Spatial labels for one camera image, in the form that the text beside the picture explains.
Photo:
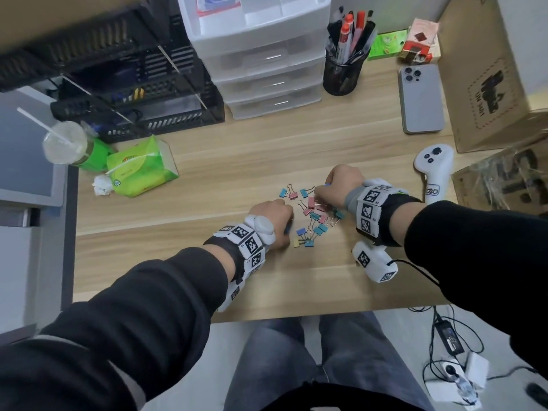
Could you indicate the white marker right wrist tracker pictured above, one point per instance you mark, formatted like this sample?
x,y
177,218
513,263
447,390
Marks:
x,y
370,209

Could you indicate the black mesh pen holder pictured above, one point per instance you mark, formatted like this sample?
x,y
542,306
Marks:
x,y
342,76

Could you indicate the person's legs in jeans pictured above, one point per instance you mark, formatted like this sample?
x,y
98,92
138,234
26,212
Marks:
x,y
325,363

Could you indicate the red and pink box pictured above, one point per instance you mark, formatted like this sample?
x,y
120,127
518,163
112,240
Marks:
x,y
421,40

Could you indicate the white plastic drawer unit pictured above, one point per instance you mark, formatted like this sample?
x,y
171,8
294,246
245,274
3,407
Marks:
x,y
261,51

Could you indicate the white marker left wrist tracker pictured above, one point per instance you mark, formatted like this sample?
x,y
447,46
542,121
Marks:
x,y
250,243

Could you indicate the person's left hand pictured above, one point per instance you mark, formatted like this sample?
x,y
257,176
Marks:
x,y
274,216

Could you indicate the red and blue packet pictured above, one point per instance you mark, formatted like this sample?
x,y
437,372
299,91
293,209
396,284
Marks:
x,y
214,3

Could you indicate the black plastic crate rack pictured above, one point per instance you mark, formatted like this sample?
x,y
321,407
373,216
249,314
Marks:
x,y
128,81

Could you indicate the person's left fingers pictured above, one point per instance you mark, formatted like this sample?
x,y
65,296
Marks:
x,y
287,218

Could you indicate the pile of coloured binder clips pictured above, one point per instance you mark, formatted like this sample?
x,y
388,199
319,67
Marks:
x,y
314,220

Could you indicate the person's left forearm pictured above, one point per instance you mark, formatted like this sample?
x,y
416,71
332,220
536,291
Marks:
x,y
128,321

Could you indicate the black power adapter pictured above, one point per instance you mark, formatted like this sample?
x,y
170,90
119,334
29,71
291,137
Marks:
x,y
449,337

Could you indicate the plastic wrapped cardboard box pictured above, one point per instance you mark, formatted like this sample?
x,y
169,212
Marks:
x,y
505,179

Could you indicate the plastic cup with green sleeve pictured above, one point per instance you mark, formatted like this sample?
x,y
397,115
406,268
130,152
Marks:
x,y
75,147

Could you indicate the person's right hand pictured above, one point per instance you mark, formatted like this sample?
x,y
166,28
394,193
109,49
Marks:
x,y
340,181

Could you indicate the person's right fingers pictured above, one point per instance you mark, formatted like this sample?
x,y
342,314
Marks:
x,y
324,195

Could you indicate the crumpled white tissue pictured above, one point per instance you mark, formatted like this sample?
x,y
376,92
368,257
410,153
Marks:
x,y
102,186

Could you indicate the grey smartphone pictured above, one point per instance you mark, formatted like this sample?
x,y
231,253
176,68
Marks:
x,y
421,100

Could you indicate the white handheld controller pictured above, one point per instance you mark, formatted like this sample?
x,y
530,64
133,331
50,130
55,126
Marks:
x,y
434,166

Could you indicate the white marker wrist tracker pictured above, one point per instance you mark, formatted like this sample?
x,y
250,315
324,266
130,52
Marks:
x,y
370,209
250,243

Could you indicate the small green box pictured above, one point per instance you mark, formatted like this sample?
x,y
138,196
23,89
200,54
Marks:
x,y
387,44

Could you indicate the person's right forearm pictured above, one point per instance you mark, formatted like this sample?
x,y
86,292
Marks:
x,y
471,248

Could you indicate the large brown cardboard box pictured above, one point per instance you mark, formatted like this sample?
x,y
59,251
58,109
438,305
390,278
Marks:
x,y
483,68

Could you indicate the bunch of pens and markers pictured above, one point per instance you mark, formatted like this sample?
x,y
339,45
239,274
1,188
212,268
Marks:
x,y
351,36

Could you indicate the green tissue pack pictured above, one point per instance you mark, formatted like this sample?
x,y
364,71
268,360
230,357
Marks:
x,y
141,169

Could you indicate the grey cabinet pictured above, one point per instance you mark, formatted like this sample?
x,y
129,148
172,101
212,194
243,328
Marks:
x,y
25,201

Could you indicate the white power strip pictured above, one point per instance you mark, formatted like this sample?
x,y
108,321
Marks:
x,y
458,378

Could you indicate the white drinking straw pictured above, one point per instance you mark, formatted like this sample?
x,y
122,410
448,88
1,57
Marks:
x,y
40,124

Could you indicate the black shoe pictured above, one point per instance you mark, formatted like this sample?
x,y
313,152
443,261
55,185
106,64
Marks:
x,y
538,395

